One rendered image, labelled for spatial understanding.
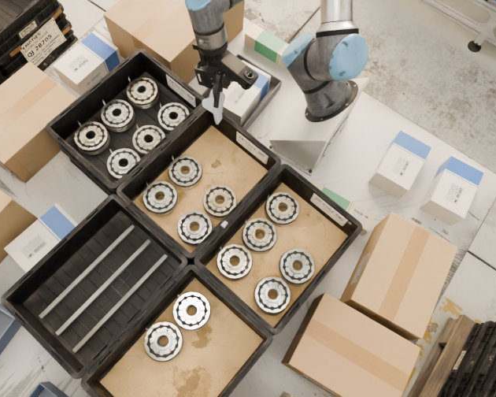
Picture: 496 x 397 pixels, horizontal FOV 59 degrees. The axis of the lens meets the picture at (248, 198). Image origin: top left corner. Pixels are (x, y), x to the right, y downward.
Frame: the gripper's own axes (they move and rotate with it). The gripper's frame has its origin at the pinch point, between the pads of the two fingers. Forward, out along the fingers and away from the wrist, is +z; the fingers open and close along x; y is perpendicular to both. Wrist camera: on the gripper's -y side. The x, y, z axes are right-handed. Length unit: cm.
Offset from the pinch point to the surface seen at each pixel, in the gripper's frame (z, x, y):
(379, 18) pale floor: 79, -172, 16
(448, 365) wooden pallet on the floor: 124, -5, -81
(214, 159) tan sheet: 21.3, 4.1, 9.4
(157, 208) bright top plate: 20.4, 27.8, 14.1
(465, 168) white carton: 42, -40, -60
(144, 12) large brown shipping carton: -5, -25, 51
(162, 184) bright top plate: 18.4, 21.0, 16.7
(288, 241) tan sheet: 33.6, 14.7, -21.6
